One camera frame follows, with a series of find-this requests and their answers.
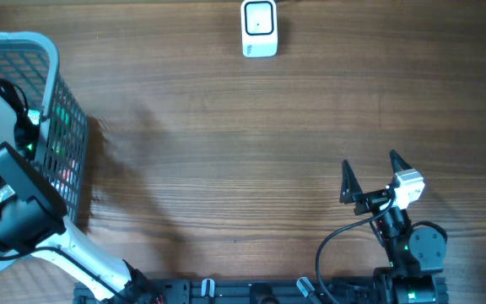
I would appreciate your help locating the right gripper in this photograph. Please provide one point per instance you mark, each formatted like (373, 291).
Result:
(351, 190)

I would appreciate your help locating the teal tissue packet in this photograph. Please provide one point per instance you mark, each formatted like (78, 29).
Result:
(35, 116)

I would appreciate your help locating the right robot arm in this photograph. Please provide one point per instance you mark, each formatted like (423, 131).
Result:
(416, 251)

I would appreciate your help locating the white barcode scanner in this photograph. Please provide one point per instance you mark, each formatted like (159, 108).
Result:
(259, 28)

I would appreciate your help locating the grey plastic mesh basket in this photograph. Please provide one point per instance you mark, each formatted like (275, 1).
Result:
(31, 61)

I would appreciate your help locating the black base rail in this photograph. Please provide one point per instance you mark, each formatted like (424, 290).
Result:
(343, 289)

